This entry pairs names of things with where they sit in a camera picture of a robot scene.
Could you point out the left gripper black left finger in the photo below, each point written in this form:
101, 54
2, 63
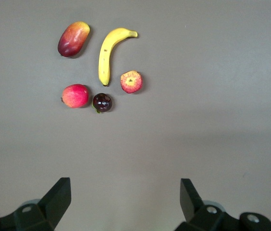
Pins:
53, 204

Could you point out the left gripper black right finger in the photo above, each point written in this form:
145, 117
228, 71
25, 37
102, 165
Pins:
193, 204

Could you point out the red yellow striped apple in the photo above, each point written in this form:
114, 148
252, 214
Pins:
131, 81

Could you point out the yellow banana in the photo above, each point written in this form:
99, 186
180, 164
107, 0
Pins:
104, 60

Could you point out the pink red peach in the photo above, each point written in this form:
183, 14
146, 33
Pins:
75, 96

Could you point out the red yellow mango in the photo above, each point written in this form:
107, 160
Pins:
73, 39

